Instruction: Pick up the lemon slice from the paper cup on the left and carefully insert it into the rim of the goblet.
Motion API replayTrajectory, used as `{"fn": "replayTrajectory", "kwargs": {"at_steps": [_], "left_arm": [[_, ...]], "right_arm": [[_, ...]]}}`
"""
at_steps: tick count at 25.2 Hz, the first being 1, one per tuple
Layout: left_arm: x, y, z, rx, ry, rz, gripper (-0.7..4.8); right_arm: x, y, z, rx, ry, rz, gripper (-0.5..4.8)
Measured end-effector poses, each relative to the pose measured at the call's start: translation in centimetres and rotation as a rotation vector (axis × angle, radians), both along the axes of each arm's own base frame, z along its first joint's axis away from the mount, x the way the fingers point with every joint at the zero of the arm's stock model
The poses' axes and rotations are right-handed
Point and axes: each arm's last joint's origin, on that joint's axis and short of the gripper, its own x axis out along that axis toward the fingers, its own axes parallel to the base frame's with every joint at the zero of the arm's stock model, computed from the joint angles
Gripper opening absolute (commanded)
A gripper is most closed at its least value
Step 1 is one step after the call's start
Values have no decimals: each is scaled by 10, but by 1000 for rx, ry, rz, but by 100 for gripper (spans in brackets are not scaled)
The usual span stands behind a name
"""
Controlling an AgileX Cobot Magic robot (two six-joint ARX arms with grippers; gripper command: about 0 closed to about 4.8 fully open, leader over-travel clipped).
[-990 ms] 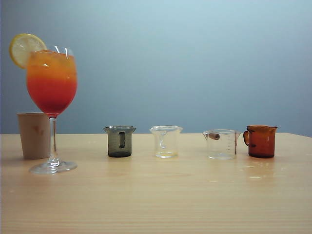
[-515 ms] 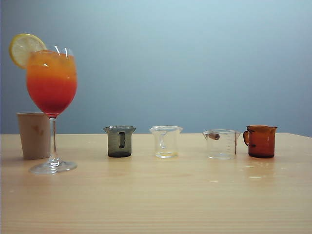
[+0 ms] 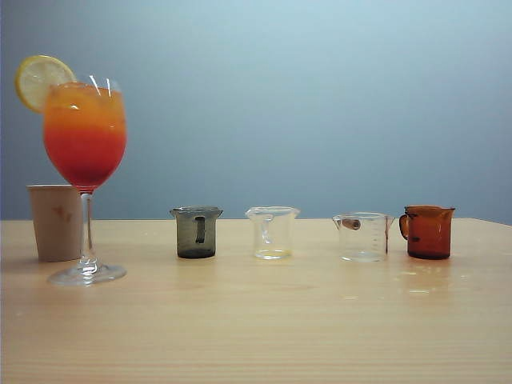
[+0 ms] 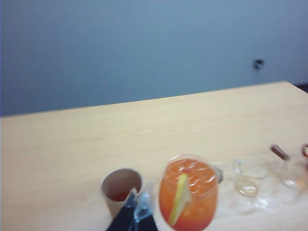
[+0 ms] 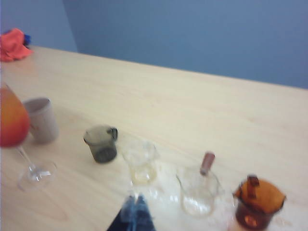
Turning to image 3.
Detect grey smoked glass measuring cup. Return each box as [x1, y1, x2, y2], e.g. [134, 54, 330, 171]
[169, 206, 223, 259]

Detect clear graduated measuring cup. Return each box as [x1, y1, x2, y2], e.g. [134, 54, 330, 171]
[331, 211, 396, 263]

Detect wine glass with orange-red cocktail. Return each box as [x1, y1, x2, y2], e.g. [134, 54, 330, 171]
[42, 74, 128, 287]

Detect brown paper cup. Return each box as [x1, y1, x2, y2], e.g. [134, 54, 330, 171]
[26, 184, 87, 263]

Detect clear glass cup with spout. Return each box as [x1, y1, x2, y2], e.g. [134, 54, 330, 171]
[245, 206, 301, 261]

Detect yellow lemon slice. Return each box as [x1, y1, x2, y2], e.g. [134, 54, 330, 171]
[14, 54, 78, 115]

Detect amber glass measuring cup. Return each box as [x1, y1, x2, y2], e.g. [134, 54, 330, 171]
[398, 205, 457, 260]

